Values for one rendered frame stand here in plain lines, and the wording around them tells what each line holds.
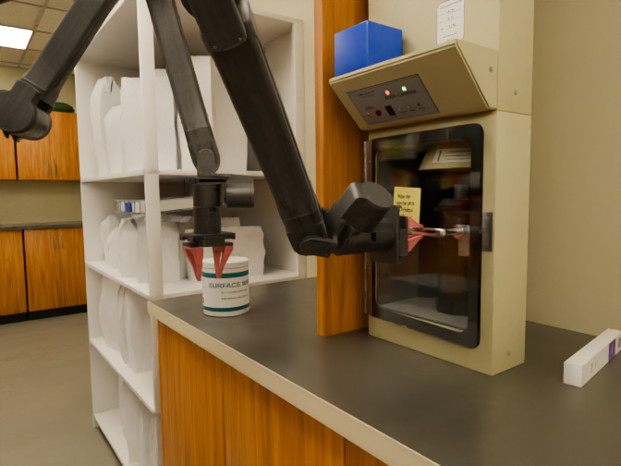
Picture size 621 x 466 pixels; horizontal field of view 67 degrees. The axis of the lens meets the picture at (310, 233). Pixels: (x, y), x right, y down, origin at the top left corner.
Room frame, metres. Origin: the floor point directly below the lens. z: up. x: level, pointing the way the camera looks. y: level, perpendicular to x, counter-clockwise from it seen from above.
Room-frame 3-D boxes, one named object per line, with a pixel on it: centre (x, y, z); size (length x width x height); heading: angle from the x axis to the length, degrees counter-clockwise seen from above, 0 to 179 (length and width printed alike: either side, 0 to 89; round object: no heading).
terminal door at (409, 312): (0.94, -0.21, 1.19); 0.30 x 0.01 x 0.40; 32
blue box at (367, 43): (1.00, -0.12, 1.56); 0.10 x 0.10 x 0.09; 36
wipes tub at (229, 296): (1.31, 0.24, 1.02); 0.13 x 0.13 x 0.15
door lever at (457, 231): (0.86, -0.23, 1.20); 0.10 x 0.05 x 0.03; 32
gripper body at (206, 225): (1.00, 0.22, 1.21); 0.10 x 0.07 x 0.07; 126
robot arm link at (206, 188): (1.00, 0.21, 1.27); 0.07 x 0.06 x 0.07; 100
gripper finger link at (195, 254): (0.99, 0.23, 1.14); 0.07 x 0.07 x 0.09; 36
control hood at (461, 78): (0.92, -0.18, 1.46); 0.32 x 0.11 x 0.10; 36
